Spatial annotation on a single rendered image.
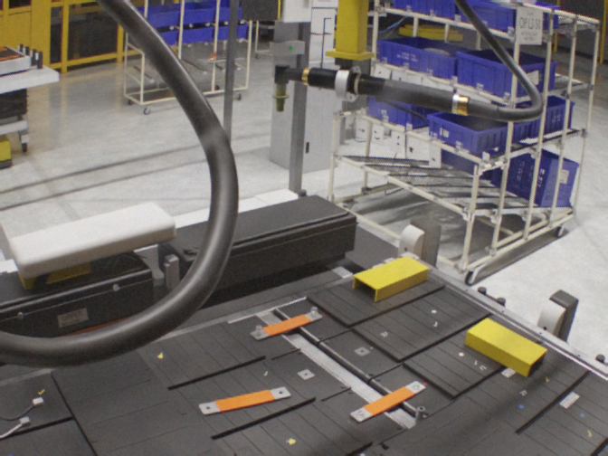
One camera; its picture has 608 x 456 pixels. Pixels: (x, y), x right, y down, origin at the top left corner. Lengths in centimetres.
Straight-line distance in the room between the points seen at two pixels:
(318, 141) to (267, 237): 368
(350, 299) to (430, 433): 44
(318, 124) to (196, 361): 394
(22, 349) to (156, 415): 45
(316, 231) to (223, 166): 76
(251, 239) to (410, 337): 37
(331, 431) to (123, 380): 36
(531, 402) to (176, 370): 62
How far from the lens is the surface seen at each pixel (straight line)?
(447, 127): 353
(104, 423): 99
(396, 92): 130
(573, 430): 107
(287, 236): 135
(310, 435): 97
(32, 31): 1048
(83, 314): 119
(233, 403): 102
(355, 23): 131
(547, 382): 117
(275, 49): 373
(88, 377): 109
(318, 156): 503
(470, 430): 101
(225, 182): 65
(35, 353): 58
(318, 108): 490
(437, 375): 113
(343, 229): 145
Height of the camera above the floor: 167
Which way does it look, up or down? 25 degrees down
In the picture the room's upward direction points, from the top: 4 degrees clockwise
